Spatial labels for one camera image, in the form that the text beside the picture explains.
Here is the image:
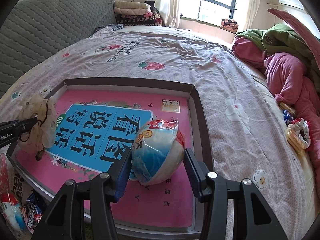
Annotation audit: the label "blue oreo cookie packet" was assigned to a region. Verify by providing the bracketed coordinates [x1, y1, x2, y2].
[22, 190, 48, 234]

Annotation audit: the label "red white toy egg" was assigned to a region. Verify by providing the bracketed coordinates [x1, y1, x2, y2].
[1, 153, 25, 239]

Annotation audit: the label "blue white toy egg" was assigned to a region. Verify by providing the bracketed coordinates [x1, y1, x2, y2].
[129, 119, 185, 186]

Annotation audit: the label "grey cardboard box tray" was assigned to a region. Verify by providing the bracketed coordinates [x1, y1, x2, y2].
[7, 77, 213, 239]

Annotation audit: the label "pink blue book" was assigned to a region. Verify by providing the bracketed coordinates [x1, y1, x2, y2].
[15, 89, 193, 230]

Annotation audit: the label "pink strawberry bed sheet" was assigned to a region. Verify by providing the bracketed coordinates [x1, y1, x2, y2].
[1, 27, 318, 239]

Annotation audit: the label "snack packets by quilt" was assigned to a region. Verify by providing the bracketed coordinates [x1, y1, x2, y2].
[278, 102, 311, 156]

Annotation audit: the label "grey quilted headboard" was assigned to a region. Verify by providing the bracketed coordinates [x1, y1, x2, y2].
[1, 0, 116, 95]

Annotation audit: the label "pink quilt pile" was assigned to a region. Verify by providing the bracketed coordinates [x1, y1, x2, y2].
[232, 8, 319, 173]

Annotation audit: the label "folded blankets stack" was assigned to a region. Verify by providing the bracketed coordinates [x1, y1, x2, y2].
[114, 1, 163, 26]

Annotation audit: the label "green blanket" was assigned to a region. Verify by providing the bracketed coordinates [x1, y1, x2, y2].
[236, 23, 319, 92]

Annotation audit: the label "patterned bag on sill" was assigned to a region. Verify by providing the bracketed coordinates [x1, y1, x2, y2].
[221, 19, 239, 33]

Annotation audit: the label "left cream curtain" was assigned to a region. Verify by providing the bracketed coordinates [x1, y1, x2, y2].
[155, 0, 181, 28]

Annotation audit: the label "cream curtain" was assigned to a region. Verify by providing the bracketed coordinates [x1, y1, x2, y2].
[244, 0, 260, 30]
[155, 0, 181, 28]

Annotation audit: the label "white air conditioner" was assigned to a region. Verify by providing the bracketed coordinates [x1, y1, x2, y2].
[278, 0, 304, 10]

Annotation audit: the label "right cream curtain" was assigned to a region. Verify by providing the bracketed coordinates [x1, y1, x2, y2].
[244, 0, 260, 30]

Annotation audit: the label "window with dark frame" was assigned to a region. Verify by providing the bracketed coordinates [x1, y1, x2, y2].
[180, 0, 236, 25]

